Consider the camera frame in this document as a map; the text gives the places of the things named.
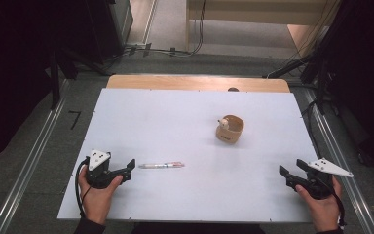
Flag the light wooden furniture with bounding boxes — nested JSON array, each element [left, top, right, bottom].
[[184, 0, 342, 58]]

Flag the person's left hand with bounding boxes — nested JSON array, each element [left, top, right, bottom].
[[77, 165, 125, 226]]

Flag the metal floor rail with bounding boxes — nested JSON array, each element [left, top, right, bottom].
[[303, 87, 374, 234], [0, 79, 71, 234]]

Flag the person's right hand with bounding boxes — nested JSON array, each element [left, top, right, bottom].
[[294, 176, 344, 234]]

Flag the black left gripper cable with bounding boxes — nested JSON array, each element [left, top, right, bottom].
[[74, 157, 91, 219]]

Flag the wooden table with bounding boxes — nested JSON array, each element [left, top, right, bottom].
[[105, 74, 291, 94]]

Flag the black floor cables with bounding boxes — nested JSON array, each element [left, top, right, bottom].
[[100, 0, 208, 71]]

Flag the white table board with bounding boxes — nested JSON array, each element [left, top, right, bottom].
[[56, 87, 319, 224]]

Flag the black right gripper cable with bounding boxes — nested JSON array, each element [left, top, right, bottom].
[[330, 189, 348, 228]]

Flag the white and pink pen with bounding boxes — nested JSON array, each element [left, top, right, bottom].
[[138, 161, 186, 170]]

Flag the black metal stand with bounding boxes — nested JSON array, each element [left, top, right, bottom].
[[43, 42, 111, 111], [262, 48, 342, 116]]

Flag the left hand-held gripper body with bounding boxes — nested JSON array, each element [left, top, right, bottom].
[[85, 149, 129, 190]]

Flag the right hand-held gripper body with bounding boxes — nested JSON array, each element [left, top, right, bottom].
[[291, 157, 355, 201]]

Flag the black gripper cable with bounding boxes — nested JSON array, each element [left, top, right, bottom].
[[74, 157, 91, 219], [330, 189, 348, 228]]

